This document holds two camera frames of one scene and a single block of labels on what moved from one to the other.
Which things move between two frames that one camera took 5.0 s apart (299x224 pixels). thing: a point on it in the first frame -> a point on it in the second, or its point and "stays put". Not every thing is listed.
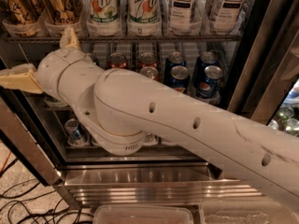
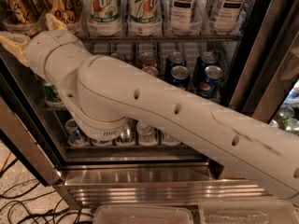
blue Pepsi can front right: (209, 87) stays put
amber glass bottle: (21, 8) stays put
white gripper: (51, 69) -> (37, 49)
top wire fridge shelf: (127, 38) stays put
